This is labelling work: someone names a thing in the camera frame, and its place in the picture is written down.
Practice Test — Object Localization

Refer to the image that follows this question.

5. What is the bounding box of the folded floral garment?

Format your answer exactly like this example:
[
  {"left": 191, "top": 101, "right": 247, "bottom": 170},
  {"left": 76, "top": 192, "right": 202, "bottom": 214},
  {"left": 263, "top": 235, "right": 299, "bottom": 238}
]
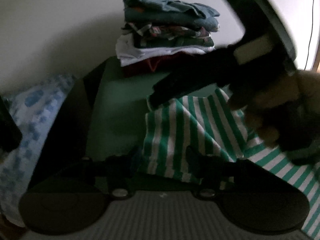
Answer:
[{"left": 122, "top": 22, "right": 215, "bottom": 49}]

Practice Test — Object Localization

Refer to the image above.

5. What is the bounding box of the green white striped shirt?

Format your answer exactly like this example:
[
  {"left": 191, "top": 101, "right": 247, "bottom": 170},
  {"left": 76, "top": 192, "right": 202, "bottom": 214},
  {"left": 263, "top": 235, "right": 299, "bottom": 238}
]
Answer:
[{"left": 142, "top": 87, "right": 320, "bottom": 239}]

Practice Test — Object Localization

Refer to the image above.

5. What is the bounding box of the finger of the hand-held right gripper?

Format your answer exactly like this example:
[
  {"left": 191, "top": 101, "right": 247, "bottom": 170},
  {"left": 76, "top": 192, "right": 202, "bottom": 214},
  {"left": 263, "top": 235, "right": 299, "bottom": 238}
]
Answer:
[{"left": 150, "top": 46, "right": 240, "bottom": 108}]

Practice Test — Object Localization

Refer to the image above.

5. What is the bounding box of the folded blue garment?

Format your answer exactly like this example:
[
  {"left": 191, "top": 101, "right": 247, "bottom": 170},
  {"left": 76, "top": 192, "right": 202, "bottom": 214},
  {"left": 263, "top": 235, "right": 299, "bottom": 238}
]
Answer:
[{"left": 122, "top": 0, "right": 220, "bottom": 32}]

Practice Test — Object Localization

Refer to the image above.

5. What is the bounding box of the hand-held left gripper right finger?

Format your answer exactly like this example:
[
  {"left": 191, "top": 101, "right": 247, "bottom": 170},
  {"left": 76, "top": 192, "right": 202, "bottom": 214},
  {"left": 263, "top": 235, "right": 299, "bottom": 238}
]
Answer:
[{"left": 186, "top": 146, "right": 263, "bottom": 199}]

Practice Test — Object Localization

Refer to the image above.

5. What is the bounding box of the blue patterned pillow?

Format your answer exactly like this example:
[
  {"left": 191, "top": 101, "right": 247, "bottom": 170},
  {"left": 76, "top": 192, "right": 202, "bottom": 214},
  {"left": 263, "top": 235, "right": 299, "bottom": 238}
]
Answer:
[{"left": 0, "top": 74, "right": 76, "bottom": 228}]

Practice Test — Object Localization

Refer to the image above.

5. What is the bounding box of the folded dark teal garment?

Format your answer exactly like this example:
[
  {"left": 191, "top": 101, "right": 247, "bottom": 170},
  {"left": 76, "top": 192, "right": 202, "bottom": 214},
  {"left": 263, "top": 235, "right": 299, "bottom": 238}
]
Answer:
[{"left": 124, "top": 6, "right": 208, "bottom": 28}]

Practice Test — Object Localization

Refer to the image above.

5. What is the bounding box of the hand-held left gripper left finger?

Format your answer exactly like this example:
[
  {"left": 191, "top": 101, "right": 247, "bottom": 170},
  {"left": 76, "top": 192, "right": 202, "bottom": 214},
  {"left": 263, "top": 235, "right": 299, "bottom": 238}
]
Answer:
[{"left": 60, "top": 152, "right": 138, "bottom": 200}]

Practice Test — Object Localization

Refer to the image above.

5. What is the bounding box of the folded dark red garment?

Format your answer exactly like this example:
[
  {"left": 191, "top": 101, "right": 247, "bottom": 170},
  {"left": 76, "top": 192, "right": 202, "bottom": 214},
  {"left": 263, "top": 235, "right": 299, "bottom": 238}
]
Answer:
[{"left": 122, "top": 52, "right": 187, "bottom": 78}]

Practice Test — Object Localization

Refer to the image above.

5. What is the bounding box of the black cylinder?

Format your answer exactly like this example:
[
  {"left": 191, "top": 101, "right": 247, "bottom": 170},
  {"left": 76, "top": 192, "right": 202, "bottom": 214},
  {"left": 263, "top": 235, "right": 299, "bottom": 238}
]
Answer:
[{"left": 0, "top": 95, "right": 23, "bottom": 153}]

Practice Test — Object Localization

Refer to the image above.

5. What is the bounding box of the green table cover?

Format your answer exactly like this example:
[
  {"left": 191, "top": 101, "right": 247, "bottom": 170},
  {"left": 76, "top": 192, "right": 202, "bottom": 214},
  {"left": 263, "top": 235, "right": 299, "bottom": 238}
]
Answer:
[{"left": 32, "top": 56, "right": 250, "bottom": 188}]

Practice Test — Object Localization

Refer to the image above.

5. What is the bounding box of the person's right hand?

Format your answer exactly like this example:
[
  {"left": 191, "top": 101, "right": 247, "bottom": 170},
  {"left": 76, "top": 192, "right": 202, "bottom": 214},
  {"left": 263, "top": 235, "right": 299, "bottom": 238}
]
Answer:
[{"left": 229, "top": 70, "right": 320, "bottom": 165}]

